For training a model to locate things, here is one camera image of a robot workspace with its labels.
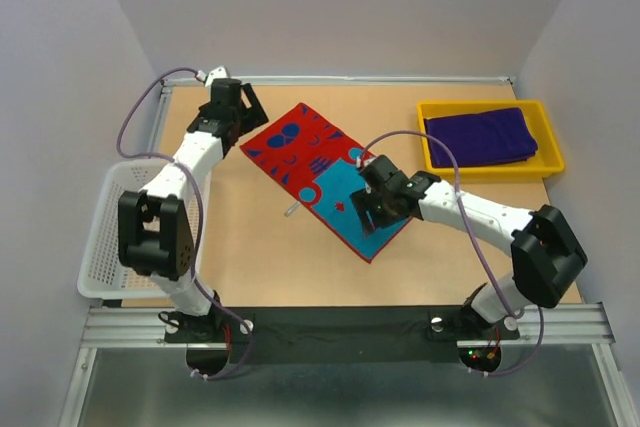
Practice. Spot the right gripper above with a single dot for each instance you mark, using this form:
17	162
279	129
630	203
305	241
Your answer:
362	202

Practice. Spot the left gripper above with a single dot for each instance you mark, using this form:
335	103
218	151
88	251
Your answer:
254	116

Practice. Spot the red blue patterned towel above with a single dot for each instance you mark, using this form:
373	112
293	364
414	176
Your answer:
315	162

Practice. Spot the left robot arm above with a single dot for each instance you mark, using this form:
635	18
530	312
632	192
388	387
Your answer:
155	238

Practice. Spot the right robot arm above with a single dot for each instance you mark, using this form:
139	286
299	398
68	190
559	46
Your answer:
545	254

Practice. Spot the yellow plastic tray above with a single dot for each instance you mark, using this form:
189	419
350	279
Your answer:
547	161

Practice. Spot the white plastic basket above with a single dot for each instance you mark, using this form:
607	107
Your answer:
101	274

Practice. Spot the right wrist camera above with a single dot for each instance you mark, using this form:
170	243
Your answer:
362	162

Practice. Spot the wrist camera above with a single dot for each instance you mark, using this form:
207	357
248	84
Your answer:
362	162
206	78

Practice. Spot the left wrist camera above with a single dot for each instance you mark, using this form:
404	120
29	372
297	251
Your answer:
206	78

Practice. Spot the aluminium back rail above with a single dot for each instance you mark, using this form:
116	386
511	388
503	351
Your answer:
325	80

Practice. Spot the aluminium rail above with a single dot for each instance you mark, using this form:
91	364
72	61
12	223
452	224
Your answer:
325	80
568	324

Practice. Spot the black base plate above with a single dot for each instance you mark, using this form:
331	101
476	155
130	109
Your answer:
339	335

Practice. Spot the aluminium front rail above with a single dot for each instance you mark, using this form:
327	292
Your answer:
568	324

